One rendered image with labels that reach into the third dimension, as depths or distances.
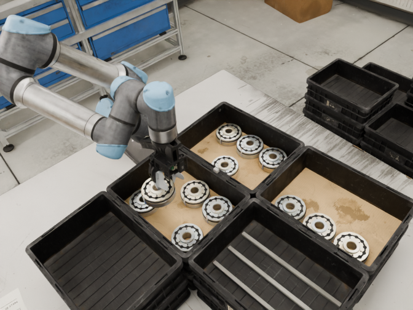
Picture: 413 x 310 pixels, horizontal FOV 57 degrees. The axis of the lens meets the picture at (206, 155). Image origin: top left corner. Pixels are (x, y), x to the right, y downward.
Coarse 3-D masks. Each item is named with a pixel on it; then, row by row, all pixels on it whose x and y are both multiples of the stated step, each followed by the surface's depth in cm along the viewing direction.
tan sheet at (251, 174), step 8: (208, 136) 156; (200, 144) 153; (208, 144) 153; (216, 144) 152; (200, 152) 150; (208, 152) 150; (216, 152) 149; (224, 152) 149; (232, 152) 148; (208, 160) 147; (240, 160) 145; (248, 160) 145; (256, 160) 144; (240, 168) 142; (248, 168) 142; (256, 168) 142; (240, 176) 140; (248, 176) 139; (256, 176) 139; (264, 176) 139; (248, 184) 137; (256, 184) 136
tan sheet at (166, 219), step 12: (180, 180) 141; (180, 192) 137; (168, 204) 134; (180, 204) 133; (156, 216) 131; (168, 216) 130; (180, 216) 130; (192, 216) 129; (156, 228) 127; (168, 228) 127; (204, 228) 126
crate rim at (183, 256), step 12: (192, 156) 135; (132, 168) 134; (204, 168) 131; (120, 180) 130; (228, 180) 126; (108, 192) 127; (240, 192) 122; (240, 204) 119; (228, 216) 116; (216, 228) 113; (168, 240) 112; (204, 240) 111; (180, 252) 109; (192, 252) 109
